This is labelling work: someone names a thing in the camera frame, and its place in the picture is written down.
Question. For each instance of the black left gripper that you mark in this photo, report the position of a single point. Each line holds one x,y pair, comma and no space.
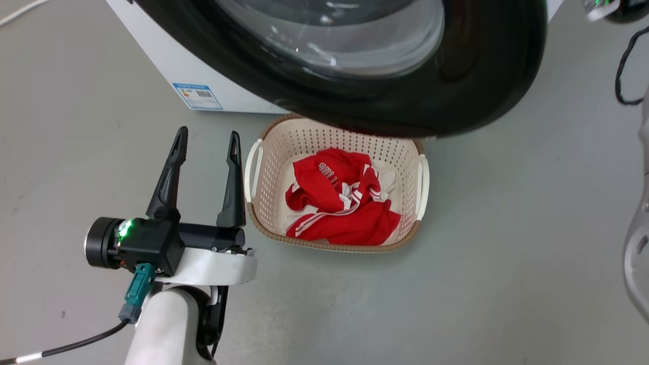
152,246

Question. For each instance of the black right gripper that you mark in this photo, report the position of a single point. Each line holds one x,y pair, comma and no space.
626,9

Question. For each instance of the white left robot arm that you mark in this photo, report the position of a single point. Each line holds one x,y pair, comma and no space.
162,324

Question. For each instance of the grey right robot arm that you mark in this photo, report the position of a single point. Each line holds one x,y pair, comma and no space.
640,243

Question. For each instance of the white washing machine body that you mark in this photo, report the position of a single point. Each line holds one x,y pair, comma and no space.
167,56

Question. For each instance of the black round washing machine door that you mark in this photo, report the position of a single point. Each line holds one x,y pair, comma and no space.
456,86

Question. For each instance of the beige perforated laundry basket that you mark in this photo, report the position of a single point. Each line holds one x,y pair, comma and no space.
274,152

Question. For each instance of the blue energy label sticker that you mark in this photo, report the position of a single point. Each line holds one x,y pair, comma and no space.
197,96

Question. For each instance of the red garment with white stripes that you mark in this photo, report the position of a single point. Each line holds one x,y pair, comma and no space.
350,213

